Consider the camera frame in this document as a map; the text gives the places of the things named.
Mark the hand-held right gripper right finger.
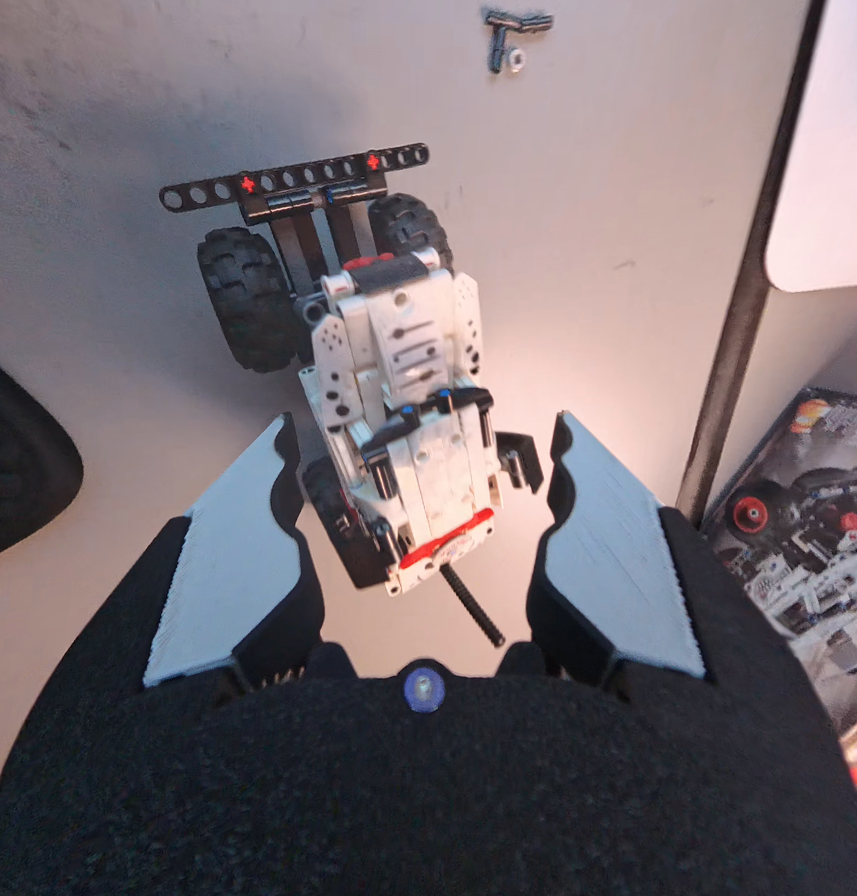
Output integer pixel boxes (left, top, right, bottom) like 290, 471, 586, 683
527, 411, 707, 687

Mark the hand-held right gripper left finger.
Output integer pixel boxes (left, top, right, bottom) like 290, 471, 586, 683
142, 411, 324, 690

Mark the white lego truck model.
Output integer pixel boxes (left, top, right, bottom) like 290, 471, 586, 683
159, 140, 544, 597

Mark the lego set box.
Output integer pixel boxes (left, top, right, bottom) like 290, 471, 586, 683
702, 388, 857, 788

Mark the small black lego pin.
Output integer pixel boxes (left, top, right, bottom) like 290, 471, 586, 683
486, 10, 557, 68

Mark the black quilted chair armrest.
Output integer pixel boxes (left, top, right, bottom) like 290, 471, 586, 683
0, 350, 85, 564

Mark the black braided cable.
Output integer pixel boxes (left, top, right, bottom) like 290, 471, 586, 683
443, 565, 508, 649

